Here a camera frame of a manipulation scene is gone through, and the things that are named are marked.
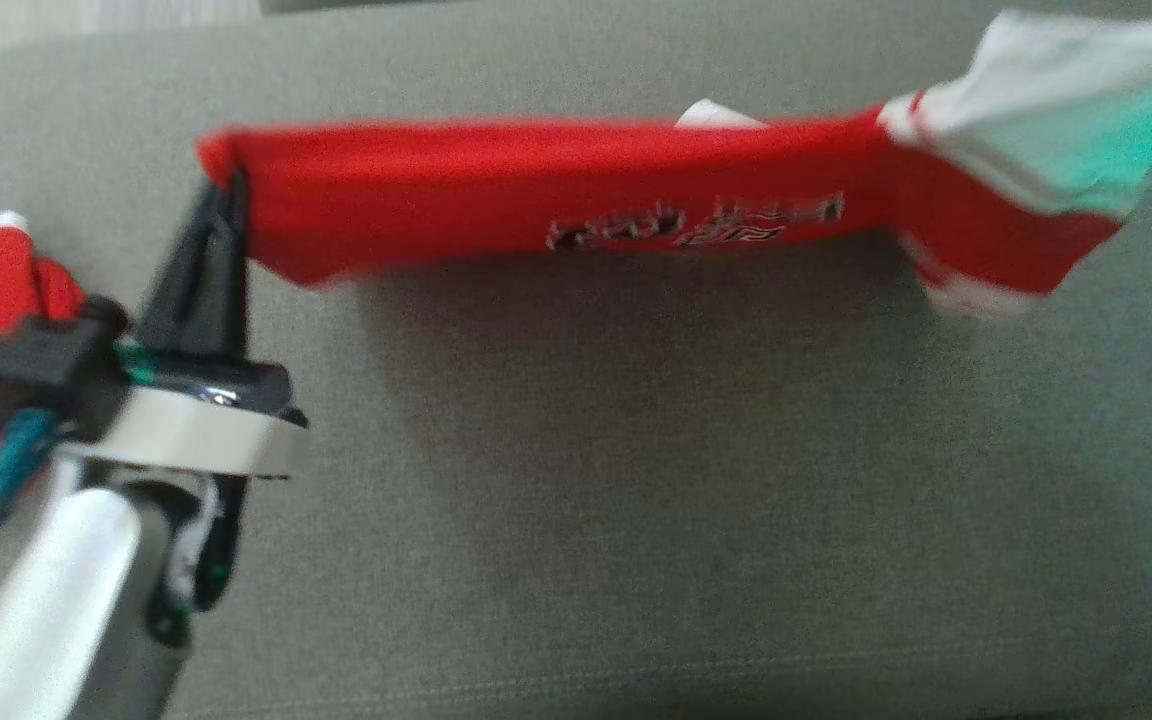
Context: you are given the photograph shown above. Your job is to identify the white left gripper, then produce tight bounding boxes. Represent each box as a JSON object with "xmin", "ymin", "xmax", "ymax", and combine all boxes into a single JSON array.
[{"xmin": 56, "ymin": 170, "xmax": 311, "ymax": 481}]

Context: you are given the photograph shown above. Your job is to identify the red jersey with print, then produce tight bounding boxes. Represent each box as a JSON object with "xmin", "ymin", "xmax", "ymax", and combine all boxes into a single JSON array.
[{"xmin": 194, "ymin": 10, "xmax": 1152, "ymax": 321}]

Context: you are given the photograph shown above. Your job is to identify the teal left camera cable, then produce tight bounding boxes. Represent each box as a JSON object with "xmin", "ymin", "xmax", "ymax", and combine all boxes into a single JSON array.
[{"xmin": 0, "ymin": 406, "xmax": 64, "ymax": 671}]

